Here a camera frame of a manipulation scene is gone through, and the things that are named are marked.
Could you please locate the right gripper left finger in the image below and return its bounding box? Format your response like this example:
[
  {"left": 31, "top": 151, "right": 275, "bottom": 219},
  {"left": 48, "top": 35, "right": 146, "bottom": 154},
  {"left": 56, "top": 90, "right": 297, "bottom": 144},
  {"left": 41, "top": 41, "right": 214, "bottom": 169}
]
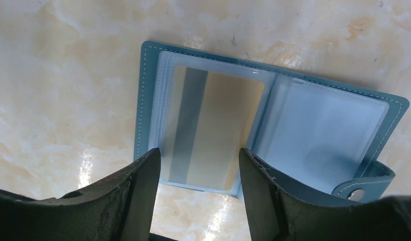
[{"left": 0, "top": 148, "right": 161, "bottom": 240}]

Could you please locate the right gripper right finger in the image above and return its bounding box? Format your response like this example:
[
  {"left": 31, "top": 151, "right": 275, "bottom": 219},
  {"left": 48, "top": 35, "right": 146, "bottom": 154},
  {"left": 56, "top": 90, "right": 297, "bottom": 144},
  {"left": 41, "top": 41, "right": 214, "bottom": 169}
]
[{"left": 239, "top": 148, "right": 411, "bottom": 240}]

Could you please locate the teal card holder wallet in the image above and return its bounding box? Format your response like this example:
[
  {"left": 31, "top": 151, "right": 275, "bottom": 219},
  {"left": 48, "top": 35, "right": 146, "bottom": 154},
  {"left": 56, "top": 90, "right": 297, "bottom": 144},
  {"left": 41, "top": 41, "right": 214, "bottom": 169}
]
[{"left": 134, "top": 41, "right": 409, "bottom": 202}]

